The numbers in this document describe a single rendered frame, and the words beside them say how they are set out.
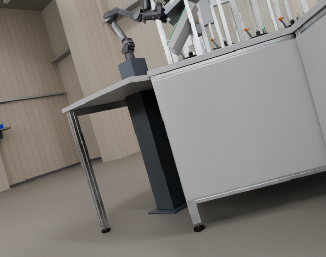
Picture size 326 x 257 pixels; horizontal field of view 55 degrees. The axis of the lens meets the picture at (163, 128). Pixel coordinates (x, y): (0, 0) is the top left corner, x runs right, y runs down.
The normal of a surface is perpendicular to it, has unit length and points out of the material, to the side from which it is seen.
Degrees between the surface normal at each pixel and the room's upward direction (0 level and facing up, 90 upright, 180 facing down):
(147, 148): 90
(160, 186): 90
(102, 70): 90
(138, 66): 90
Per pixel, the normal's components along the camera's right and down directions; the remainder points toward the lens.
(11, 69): 0.71, -0.19
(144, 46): -0.65, 0.20
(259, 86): -0.11, 0.05
